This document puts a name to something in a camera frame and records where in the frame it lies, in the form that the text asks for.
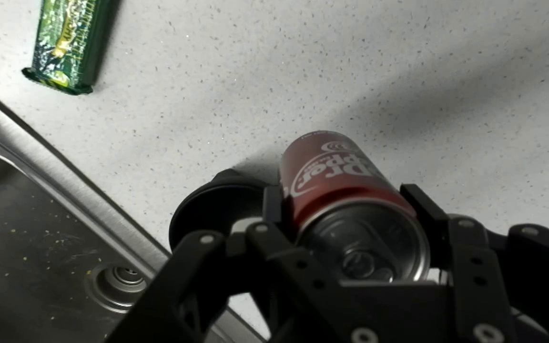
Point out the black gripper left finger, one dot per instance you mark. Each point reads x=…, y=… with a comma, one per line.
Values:
x=272, y=204

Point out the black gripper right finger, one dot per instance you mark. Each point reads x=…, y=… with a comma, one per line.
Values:
x=433, y=219

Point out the red Dr Pepper can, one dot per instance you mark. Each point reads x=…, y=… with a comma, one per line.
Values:
x=347, y=213

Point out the black bowl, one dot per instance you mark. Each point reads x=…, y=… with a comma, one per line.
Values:
x=230, y=196

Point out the stainless steel sink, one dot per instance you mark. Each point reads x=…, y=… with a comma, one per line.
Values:
x=70, y=261

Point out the green granola bar wrapper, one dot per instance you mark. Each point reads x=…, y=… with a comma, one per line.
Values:
x=70, y=42

